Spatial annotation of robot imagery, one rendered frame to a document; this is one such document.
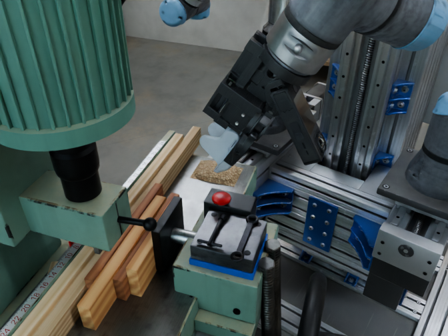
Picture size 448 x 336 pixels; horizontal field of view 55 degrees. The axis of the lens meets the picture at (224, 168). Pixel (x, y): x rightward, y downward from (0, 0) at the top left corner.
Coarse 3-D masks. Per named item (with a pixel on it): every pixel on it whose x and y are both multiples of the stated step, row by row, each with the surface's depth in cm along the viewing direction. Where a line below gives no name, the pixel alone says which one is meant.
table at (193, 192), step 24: (192, 168) 95; (168, 192) 88; (192, 192) 88; (240, 192) 88; (192, 216) 82; (168, 288) 69; (120, 312) 65; (144, 312) 65; (168, 312) 65; (192, 312) 66
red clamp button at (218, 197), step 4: (220, 192) 69; (224, 192) 69; (212, 196) 68; (216, 196) 68; (220, 196) 68; (224, 196) 68; (228, 196) 68; (212, 200) 68; (216, 200) 67; (220, 200) 67; (224, 200) 67; (228, 200) 67; (220, 204) 67; (224, 204) 67
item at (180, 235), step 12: (180, 204) 72; (168, 216) 68; (180, 216) 73; (156, 228) 66; (168, 228) 69; (180, 228) 71; (156, 240) 66; (168, 240) 70; (180, 240) 70; (156, 252) 68; (168, 252) 71; (156, 264) 70; (168, 264) 72
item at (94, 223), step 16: (48, 176) 64; (32, 192) 61; (48, 192) 61; (112, 192) 61; (32, 208) 61; (48, 208) 60; (64, 208) 59; (80, 208) 59; (96, 208) 59; (112, 208) 60; (128, 208) 64; (32, 224) 63; (48, 224) 62; (64, 224) 61; (80, 224) 60; (96, 224) 59; (112, 224) 60; (128, 224) 65; (80, 240) 62; (96, 240) 61; (112, 240) 61
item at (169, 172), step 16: (192, 128) 101; (192, 144) 98; (176, 160) 91; (160, 176) 86; (176, 176) 92; (144, 192) 82; (96, 256) 69; (80, 288) 64; (64, 304) 61; (48, 320) 59; (64, 320) 61
